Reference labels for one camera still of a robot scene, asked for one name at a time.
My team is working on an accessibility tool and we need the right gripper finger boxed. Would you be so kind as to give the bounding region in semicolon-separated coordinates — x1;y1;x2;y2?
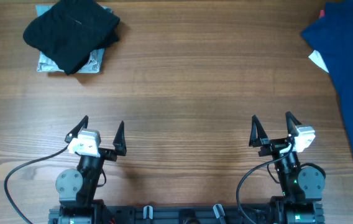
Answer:
285;111;301;136
249;115;269;147

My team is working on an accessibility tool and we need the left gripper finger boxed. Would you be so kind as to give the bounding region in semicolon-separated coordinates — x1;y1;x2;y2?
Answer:
112;121;127;156
65;115;89;143

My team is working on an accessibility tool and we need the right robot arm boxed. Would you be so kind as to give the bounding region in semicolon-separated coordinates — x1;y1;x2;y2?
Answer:
247;112;326;223

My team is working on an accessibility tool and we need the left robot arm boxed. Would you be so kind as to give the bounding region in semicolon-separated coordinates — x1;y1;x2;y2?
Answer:
48;116;127;224

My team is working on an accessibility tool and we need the white t-shirt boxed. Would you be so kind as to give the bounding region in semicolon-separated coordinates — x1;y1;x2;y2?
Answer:
308;50;329;73

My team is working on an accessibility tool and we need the folded grey patterned cloth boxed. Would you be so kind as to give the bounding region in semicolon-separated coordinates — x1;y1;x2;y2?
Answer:
35;4;114;74

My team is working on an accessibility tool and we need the folded black garment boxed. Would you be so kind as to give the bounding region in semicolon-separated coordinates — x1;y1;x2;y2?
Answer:
23;0;121;75

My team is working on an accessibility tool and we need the red t-shirt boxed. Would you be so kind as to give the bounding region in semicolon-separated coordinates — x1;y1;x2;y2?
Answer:
319;10;325;18

